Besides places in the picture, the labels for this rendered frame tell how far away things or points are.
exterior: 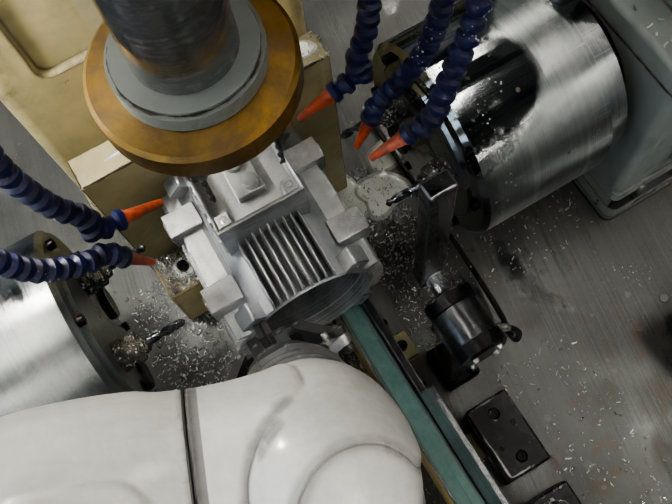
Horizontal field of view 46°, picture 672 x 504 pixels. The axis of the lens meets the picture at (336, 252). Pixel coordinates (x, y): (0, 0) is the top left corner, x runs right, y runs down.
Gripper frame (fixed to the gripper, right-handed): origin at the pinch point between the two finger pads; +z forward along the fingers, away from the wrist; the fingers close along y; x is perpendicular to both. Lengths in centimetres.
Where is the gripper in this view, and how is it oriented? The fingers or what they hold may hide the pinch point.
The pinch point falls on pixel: (269, 341)
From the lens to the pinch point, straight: 81.0
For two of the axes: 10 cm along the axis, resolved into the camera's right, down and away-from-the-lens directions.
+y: -8.6, 5.0, -1.1
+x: 4.7, 8.6, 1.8
